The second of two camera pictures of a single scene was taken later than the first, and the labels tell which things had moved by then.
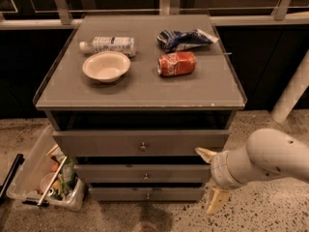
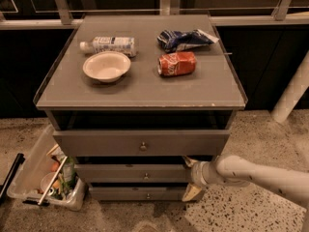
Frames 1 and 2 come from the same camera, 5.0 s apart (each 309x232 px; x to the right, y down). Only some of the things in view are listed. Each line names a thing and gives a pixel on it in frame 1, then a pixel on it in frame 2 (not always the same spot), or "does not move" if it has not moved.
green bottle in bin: x=69 y=176 does not move
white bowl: x=106 y=67 does not move
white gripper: x=219 y=170 to x=197 y=174
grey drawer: x=143 y=172 does not move
